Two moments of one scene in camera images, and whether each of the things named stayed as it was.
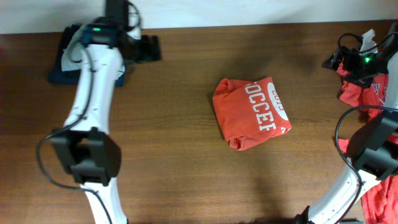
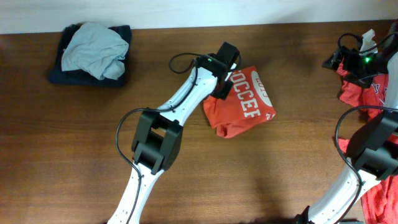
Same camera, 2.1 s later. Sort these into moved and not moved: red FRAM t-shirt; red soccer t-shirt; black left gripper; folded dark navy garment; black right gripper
Moved: black left gripper; red FRAM t-shirt
Not moved: black right gripper; folded dark navy garment; red soccer t-shirt
